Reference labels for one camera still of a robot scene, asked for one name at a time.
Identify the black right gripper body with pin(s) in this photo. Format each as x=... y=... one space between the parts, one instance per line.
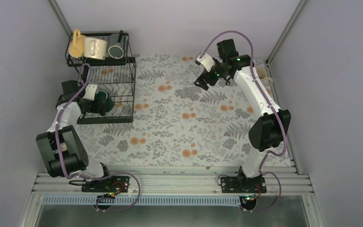
x=220 y=70

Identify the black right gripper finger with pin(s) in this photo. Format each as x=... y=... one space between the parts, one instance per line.
x=204 y=86
x=199 y=80

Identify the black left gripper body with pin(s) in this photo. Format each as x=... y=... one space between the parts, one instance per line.
x=98 y=109

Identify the dark green mug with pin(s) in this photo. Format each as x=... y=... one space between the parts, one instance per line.
x=104 y=103

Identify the floral cream mug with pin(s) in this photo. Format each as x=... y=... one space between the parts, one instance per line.
x=266 y=80

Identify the cream white ribbed mug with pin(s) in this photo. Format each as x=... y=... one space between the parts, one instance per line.
x=95 y=48

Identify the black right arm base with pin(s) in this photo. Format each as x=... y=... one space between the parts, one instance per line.
x=231 y=184

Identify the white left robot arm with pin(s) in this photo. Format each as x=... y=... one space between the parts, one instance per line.
x=62 y=150

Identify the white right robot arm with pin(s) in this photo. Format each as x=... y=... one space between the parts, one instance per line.
x=268 y=134

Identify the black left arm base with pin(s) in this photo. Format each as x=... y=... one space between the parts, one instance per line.
x=115 y=184

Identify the floral patterned table mat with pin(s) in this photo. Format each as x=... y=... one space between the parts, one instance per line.
x=175 y=123

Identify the yellow mug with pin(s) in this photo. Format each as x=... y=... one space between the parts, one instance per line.
x=76 y=46

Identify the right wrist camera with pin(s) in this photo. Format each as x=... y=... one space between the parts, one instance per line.
x=206 y=61

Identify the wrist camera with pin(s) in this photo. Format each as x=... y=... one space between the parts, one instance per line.
x=90 y=92
x=206 y=61

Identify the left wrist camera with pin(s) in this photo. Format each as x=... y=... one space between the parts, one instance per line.
x=90 y=92

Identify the black wire dish rack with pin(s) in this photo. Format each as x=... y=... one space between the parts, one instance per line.
x=117 y=78

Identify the grey-green mug black handle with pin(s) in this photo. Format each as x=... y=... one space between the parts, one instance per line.
x=116 y=45

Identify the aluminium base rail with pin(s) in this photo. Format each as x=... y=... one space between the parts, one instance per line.
x=178 y=180

